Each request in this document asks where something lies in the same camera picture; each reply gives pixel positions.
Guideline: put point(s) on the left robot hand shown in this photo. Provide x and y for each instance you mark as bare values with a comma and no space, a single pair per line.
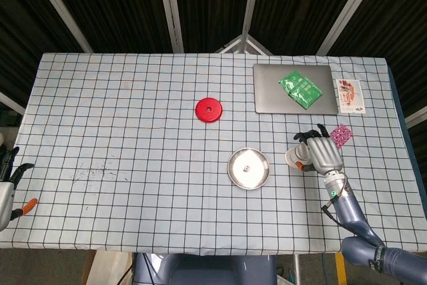
5,198

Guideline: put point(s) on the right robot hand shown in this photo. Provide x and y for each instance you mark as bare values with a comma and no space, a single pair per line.
325,155

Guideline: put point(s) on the white paper cup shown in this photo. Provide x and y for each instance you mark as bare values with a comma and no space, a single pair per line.
297,155

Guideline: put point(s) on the round stainless steel plate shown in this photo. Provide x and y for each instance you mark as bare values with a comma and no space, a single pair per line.
257,178

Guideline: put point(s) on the purple patterned packet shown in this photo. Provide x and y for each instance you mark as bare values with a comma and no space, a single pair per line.
343,136

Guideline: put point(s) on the green foil packet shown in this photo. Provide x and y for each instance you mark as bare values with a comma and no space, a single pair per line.
288,81
310,94

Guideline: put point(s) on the white picture card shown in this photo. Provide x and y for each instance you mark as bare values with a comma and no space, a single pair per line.
348,94

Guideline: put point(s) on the grey closed laptop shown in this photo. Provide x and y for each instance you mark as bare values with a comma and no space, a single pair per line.
267,91

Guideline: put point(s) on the red round disc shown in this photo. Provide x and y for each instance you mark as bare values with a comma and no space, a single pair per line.
215,115

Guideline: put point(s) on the metal table leg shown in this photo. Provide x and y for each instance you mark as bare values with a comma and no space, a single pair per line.
296,270

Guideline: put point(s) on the brown cardboard box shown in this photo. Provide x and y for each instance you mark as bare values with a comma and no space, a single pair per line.
106,268

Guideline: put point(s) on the blue checked tablecloth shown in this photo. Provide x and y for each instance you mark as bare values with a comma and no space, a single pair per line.
133,148

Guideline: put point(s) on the blue grey robot torso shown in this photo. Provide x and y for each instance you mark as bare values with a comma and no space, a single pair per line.
207,271

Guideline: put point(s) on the black pleated curtain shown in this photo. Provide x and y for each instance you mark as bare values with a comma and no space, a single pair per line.
116,4

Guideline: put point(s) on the white frame rail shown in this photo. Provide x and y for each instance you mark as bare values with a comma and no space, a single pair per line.
417,116
11,102

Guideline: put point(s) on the white triangular frame brace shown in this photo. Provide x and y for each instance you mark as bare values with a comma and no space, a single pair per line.
243,44

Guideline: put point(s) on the white frame post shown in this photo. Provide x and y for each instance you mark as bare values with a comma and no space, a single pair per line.
250,1
171,8
350,8
60,8

